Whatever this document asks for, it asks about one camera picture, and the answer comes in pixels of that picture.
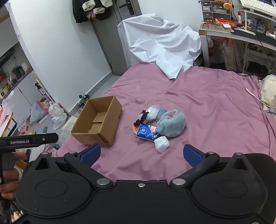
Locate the white-framed desk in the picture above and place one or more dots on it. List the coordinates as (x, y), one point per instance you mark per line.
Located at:
(215, 33)

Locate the grey door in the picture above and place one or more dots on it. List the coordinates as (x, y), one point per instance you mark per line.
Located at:
(112, 43)

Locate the person's left hand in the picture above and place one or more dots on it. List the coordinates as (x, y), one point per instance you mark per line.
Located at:
(9, 183)

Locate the brown cardboard box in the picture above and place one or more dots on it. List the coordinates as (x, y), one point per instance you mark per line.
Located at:
(112, 120)

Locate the white red-printed plastic bag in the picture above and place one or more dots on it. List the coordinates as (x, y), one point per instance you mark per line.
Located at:
(56, 108)

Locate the black and white small toy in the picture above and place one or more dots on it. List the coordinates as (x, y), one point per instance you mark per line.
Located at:
(142, 115)

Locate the white keyboard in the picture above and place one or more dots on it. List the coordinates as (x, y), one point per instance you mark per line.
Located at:
(256, 5)

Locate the cream pillow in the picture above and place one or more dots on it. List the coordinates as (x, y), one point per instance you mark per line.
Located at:
(269, 92)

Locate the white bundle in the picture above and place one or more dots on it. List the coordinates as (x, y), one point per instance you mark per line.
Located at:
(161, 144)

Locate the white cover sheet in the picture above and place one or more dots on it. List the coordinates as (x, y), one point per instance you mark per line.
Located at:
(155, 38)

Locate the flat cardboard sheet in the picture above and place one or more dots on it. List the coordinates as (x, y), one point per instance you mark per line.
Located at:
(69, 127)

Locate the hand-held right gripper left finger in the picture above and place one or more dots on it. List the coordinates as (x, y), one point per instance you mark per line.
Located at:
(91, 154)

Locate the black hanging coat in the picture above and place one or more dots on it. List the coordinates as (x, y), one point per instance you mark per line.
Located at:
(79, 13)

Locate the clear bag of white stuffing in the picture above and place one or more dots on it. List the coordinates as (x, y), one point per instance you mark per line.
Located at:
(152, 113)

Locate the black desk mat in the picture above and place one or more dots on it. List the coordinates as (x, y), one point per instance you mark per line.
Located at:
(248, 32)

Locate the white bottle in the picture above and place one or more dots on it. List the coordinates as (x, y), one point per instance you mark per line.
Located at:
(239, 17)

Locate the grey plastic bag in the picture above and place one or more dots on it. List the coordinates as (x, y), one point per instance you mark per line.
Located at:
(36, 112)

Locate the orange plush toy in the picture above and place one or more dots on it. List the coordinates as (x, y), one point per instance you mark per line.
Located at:
(227, 6)

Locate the pink bed sheet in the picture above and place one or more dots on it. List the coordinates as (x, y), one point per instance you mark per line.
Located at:
(215, 107)

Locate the clear plastic bag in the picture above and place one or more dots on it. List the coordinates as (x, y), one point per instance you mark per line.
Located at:
(59, 120)

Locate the grey drawer organizer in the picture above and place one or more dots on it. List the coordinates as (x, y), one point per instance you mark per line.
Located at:
(215, 10)

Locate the white cabinet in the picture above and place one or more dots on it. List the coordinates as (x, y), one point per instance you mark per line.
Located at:
(23, 86)

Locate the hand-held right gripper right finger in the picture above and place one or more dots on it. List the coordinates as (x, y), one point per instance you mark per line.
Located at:
(193, 156)

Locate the grey-blue fluffy plush toy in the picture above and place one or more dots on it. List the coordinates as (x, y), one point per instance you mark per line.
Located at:
(172, 125)

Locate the dark grey floor sock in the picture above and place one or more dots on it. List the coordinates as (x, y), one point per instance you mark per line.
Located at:
(44, 129)

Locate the blue tissue packet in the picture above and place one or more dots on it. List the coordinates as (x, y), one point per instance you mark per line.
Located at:
(146, 132)

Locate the peach soft pad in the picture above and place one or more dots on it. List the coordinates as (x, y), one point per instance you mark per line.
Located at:
(135, 129)

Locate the red and white snack packet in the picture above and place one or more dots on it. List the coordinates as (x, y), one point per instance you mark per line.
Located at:
(23, 127)

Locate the beige tote bag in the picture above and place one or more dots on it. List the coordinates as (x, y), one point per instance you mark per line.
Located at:
(230, 56)

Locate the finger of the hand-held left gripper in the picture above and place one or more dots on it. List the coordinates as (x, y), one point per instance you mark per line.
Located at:
(48, 138)

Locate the red and white plastic bag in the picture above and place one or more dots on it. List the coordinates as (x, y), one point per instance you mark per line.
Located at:
(6, 109)

